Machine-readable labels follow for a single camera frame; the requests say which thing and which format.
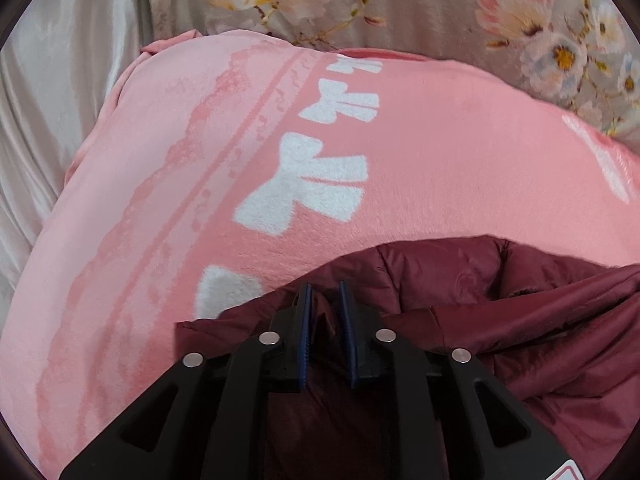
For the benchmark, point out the pink blanket with white bows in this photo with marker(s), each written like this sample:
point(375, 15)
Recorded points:
point(425, 160)

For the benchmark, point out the white satin cloth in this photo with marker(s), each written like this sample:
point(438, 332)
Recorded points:
point(50, 85)

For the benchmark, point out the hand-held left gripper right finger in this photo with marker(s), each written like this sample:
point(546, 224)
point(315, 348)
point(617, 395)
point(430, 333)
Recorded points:
point(350, 340)

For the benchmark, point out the grey floral quilt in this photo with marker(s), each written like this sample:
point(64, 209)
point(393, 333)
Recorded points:
point(425, 10)

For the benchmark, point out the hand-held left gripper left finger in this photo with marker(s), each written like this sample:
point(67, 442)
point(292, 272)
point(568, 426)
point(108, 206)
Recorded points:
point(302, 340)

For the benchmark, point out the maroon puffer jacket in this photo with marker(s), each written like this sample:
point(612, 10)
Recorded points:
point(525, 320)

